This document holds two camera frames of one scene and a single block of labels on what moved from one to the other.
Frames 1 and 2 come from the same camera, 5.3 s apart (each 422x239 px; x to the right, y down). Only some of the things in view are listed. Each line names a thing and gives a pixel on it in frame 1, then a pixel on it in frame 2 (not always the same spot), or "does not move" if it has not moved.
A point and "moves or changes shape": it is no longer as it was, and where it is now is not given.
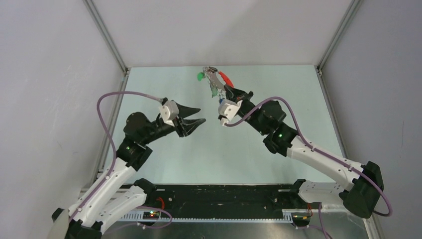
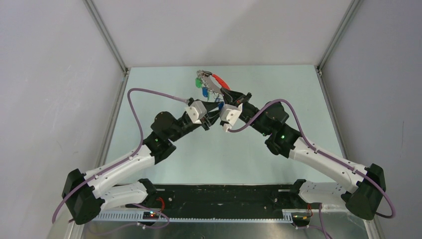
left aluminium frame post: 102,30 does not move
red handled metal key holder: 217,77 moves or changes shape
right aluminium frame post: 352,11 does not move
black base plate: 225,201 does not move
